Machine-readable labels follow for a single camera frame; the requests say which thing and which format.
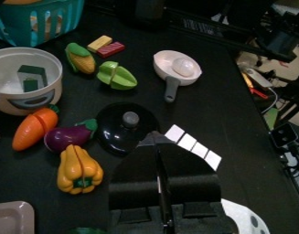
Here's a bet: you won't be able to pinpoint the orange toy carrot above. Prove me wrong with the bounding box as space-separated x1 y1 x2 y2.
11 104 62 153

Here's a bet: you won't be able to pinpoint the white toy cleaver grey dots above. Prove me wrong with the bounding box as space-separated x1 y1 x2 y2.
221 198 271 234

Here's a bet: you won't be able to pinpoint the toy corn cob green husk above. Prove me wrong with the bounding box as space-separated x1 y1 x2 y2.
64 42 98 76

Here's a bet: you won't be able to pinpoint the white toy pan grey handle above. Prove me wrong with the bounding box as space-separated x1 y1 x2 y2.
151 49 203 103

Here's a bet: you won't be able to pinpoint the large dark green block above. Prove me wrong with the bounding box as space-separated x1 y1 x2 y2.
16 64 50 88

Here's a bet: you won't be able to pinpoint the orange toy food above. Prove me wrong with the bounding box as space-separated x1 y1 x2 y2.
4 0 44 5

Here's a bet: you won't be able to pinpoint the white square tape strip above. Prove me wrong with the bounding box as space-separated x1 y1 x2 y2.
164 123 223 171

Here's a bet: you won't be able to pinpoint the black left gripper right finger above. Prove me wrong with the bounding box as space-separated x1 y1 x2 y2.
155 131 222 212

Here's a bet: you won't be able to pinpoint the yellow toy bell pepper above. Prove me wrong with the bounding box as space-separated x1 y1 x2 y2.
56 144 106 196

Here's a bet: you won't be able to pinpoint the small dark green block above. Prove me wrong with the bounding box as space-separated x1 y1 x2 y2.
22 78 40 93

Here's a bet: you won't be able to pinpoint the black equipment stand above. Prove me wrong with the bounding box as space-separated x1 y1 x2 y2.
253 5 299 63

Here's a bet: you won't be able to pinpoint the white bowl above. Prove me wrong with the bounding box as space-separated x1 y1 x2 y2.
0 47 64 117

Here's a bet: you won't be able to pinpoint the black pot lid grey knob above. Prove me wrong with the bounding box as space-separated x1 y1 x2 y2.
94 101 162 158

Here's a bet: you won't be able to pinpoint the teal plastic basket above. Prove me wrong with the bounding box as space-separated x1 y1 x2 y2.
0 0 86 48

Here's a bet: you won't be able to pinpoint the green toy starfruit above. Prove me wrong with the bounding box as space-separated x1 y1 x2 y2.
95 60 139 91

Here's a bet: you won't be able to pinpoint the purple toy eggplant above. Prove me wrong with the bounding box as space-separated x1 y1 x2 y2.
43 118 99 154

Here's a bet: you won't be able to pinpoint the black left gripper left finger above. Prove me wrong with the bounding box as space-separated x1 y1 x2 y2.
107 131 162 212

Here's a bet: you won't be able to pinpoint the black box device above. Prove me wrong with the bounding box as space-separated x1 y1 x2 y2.
267 122 299 149

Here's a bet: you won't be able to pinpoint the white toy egg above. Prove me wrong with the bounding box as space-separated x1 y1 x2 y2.
171 57 198 78

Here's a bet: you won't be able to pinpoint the red yellow hand tool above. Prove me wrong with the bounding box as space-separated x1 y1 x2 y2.
239 71 271 101

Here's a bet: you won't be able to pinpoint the striped frame rail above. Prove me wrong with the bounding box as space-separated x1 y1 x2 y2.
167 8 278 59

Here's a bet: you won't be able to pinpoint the grey plastic tray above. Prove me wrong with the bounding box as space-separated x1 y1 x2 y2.
0 200 36 234

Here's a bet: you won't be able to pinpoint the yellow wooden block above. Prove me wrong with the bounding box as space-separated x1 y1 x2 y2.
86 35 114 53

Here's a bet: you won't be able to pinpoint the grey white handheld device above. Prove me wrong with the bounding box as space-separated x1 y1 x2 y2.
242 67 277 89

